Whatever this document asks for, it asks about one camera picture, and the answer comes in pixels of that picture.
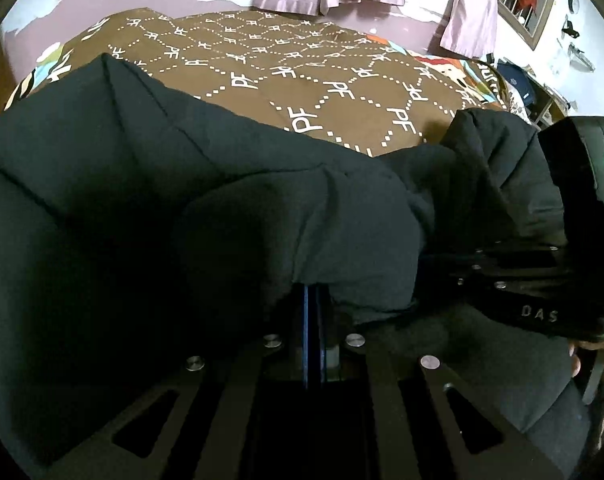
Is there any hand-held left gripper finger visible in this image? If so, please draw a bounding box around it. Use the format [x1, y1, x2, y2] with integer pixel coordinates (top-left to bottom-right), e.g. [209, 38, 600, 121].
[316, 285, 565, 480]
[46, 285, 317, 480]

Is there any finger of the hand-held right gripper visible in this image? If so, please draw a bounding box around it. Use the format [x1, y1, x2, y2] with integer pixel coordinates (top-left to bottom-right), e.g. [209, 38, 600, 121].
[447, 265, 533, 294]
[462, 242, 568, 267]

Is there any black padded jacket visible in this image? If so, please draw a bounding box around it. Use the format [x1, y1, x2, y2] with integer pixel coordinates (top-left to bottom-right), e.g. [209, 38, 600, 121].
[0, 52, 604, 480]

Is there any person's right hand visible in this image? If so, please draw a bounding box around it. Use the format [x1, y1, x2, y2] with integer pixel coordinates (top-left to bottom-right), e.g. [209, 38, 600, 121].
[566, 337, 604, 378]

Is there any wooden desk shelf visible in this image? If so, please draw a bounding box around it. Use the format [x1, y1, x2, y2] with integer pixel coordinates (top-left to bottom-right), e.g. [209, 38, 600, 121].
[524, 70, 580, 128]

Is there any blue cap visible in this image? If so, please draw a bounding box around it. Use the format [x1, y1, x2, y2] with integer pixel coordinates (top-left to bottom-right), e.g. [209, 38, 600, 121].
[497, 62, 537, 106]

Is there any wooden framed window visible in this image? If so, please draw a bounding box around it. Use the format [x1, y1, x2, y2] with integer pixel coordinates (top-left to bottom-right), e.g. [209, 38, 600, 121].
[432, 0, 563, 51]

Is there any narrow pink curtain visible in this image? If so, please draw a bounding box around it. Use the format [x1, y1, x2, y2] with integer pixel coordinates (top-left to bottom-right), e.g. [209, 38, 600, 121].
[439, 0, 500, 58]

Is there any brown printed quilt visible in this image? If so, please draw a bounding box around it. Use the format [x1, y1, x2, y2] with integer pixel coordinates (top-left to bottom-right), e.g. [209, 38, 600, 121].
[4, 7, 513, 158]

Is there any metal wall rack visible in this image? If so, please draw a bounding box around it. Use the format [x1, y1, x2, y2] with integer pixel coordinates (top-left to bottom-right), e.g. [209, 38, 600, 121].
[568, 42, 596, 72]

